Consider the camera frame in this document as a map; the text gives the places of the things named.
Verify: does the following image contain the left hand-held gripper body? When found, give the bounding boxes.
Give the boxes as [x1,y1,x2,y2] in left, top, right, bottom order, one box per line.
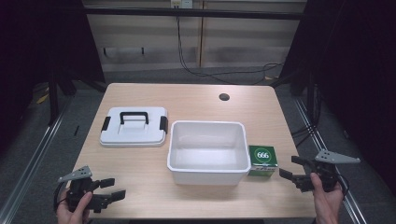
[57,165,105,215]

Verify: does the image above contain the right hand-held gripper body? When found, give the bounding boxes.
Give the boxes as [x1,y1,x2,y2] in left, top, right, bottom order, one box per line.
[293,149,361,193]

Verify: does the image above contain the small green box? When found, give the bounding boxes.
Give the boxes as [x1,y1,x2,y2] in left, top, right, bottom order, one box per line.
[247,145,279,178]

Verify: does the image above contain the white lid with black handle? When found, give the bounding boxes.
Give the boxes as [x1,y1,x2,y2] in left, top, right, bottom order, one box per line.
[99,106,169,148]

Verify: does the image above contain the white plastic storage bin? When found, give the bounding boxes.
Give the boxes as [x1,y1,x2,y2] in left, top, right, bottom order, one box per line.
[166,119,252,187]

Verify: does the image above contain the person's right hand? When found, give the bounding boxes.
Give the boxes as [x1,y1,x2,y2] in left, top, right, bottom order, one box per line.
[309,172,345,224]

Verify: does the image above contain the person's left hand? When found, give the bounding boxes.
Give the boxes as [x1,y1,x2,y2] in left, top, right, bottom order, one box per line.
[55,189,94,224]

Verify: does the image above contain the black metal stand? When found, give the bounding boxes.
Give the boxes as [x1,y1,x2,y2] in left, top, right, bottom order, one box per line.
[47,69,78,126]

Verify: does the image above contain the yellow tape strip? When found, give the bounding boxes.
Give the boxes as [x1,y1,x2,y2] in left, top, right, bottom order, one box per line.
[35,87,50,105]

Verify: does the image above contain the black curtain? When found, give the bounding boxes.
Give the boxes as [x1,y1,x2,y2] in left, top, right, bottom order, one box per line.
[0,0,106,153]
[270,0,396,188]

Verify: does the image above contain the right hand-held gripper cable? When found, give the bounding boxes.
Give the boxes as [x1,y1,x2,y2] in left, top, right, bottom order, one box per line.
[332,173,350,198]

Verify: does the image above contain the hand-held gripper cable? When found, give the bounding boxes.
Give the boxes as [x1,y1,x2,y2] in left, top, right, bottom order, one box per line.
[53,182,72,214]
[332,173,350,198]

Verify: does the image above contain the black cables beside rail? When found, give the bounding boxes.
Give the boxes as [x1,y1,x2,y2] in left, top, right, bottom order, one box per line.
[290,83,323,148]

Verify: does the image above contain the left hand-held gripper cable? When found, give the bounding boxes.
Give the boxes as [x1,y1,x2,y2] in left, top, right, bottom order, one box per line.
[53,182,72,214]

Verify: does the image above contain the metal floor rail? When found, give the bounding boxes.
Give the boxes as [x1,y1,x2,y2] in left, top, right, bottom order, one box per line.
[292,96,369,224]
[0,98,73,224]

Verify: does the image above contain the black cable on floor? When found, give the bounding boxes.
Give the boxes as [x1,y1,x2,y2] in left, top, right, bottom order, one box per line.
[176,16,285,86]

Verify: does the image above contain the black horizontal frame bar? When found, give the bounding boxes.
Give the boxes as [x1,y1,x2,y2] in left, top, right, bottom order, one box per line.
[83,7,308,21]

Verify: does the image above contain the white wall outlet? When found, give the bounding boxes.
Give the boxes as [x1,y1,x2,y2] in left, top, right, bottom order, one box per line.
[170,0,194,9]

